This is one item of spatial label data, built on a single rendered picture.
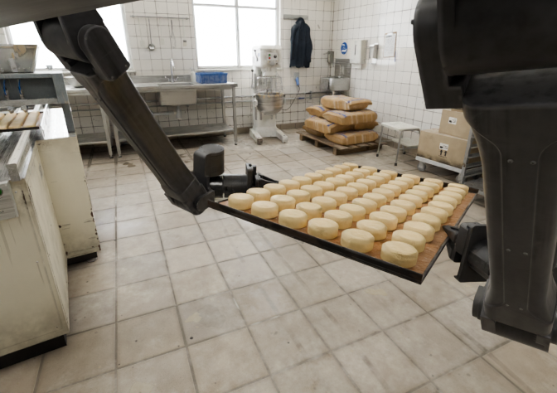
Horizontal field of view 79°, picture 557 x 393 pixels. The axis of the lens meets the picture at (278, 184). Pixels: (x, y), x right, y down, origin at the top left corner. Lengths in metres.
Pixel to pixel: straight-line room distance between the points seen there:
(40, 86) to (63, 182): 0.54
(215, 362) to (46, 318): 0.76
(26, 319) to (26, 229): 0.42
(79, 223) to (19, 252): 0.76
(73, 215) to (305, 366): 1.59
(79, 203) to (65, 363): 0.90
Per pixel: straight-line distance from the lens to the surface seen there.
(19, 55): 2.25
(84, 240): 2.45
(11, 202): 1.58
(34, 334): 1.91
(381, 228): 0.58
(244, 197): 0.66
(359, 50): 5.64
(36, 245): 1.68
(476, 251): 0.61
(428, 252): 0.58
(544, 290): 0.40
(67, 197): 2.34
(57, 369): 1.92
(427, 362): 1.81
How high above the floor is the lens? 1.27
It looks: 21 degrees down
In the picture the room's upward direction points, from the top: straight up
